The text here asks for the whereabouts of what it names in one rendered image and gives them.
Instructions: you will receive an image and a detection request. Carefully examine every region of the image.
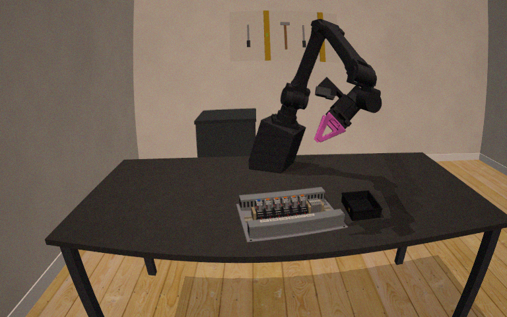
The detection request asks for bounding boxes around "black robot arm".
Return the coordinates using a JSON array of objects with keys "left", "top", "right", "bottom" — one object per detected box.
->
[{"left": 271, "top": 19, "right": 382, "bottom": 130}]

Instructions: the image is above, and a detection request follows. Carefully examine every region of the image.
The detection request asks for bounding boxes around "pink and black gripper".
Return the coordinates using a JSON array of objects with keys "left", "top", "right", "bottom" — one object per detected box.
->
[{"left": 314, "top": 103, "right": 359, "bottom": 143}]

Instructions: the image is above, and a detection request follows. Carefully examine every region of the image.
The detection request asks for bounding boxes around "grey plug-in relay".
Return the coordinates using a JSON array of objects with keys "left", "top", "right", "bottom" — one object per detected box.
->
[
  {"left": 298, "top": 195, "right": 307, "bottom": 209},
  {"left": 290, "top": 195, "right": 299, "bottom": 210},
  {"left": 282, "top": 197, "right": 290, "bottom": 211},
  {"left": 255, "top": 199, "right": 263, "bottom": 213},
  {"left": 264, "top": 199, "right": 273, "bottom": 213},
  {"left": 273, "top": 197, "right": 281, "bottom": 212}
]

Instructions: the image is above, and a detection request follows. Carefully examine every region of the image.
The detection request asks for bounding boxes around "tan rectangular block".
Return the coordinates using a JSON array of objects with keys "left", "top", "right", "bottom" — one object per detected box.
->
[{"left": 251, "top": 198, "right": 324, "bottom": 220}]

